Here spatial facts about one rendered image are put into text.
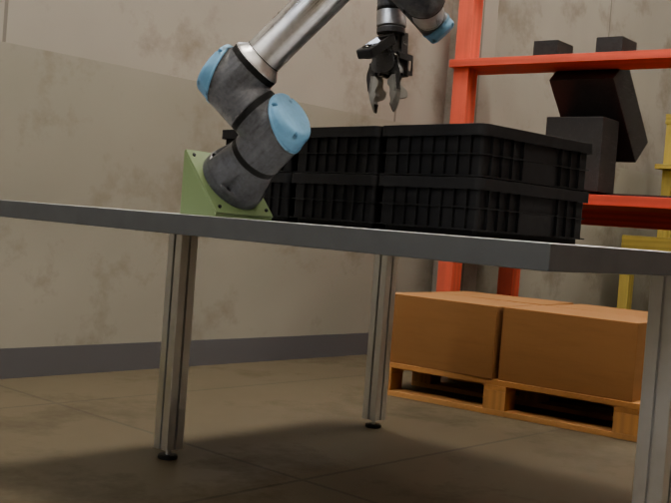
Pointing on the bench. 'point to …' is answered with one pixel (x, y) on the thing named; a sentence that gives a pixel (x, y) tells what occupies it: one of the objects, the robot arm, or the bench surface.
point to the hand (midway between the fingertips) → (382, 107)
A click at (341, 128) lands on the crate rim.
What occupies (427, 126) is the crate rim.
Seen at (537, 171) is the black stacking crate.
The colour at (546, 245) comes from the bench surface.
